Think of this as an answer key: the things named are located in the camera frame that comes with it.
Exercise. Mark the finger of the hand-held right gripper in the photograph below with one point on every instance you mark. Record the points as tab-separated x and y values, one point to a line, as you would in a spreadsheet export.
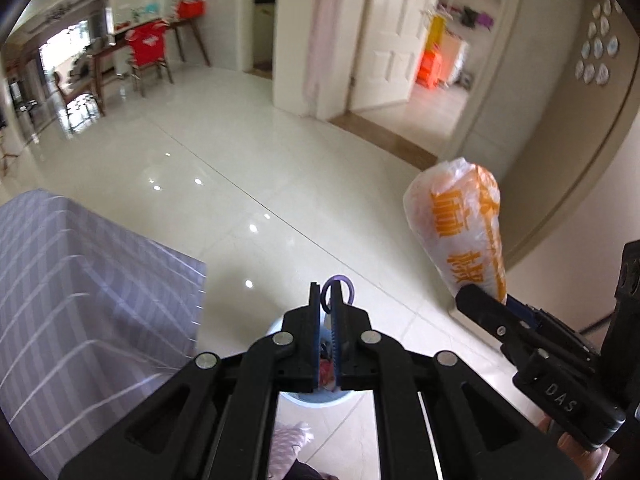
525	312
492	317

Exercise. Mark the red shirt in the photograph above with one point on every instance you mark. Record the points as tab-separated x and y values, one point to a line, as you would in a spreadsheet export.
147	45

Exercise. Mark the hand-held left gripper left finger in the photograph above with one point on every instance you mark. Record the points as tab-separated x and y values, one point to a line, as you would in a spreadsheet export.
315	340

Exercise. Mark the yellow hanging item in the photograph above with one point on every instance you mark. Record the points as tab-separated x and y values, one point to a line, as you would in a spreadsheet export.
436	32

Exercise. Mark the long wooden table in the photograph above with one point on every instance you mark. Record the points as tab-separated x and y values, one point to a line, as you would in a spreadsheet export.
102	55

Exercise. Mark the group of wall plates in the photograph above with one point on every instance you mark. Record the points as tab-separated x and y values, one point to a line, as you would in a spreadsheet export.
597	45

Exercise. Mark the person's right hand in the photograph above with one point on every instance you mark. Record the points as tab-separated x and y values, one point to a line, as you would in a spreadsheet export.
580	462

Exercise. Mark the grey checked cloth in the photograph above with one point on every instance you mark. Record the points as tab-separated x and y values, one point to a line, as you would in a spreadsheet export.
75	300

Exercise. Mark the purple hanging clothes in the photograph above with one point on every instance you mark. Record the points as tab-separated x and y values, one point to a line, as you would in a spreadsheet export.
477	17

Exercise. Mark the orange printed plastic bag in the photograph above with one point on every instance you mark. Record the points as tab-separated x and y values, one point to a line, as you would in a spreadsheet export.
460	220

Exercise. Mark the pink printed cloth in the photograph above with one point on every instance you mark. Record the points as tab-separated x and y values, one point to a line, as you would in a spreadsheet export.
287	447

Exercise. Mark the light blue plastic bin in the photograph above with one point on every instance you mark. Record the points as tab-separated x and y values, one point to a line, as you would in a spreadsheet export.
315	399

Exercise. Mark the dark cloth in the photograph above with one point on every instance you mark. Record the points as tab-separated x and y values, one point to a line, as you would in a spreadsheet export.
305	472

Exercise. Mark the pink hanging robe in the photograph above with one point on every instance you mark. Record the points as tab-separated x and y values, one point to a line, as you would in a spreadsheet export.
325	35

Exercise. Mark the orange plastic stool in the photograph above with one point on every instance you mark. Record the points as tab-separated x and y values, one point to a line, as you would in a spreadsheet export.
430	70

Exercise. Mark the white panel door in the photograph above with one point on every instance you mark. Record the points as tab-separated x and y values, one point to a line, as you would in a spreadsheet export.
390	30

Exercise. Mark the red snack wrapper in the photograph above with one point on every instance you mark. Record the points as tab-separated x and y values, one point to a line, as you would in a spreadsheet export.
326	372

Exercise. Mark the red basket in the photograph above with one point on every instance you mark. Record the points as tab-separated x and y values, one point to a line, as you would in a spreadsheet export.
191	8

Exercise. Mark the wooden chair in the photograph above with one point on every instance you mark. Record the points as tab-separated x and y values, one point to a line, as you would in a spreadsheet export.
80	100
150	72

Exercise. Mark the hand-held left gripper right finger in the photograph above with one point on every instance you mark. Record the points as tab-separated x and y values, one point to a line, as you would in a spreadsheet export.
342	345

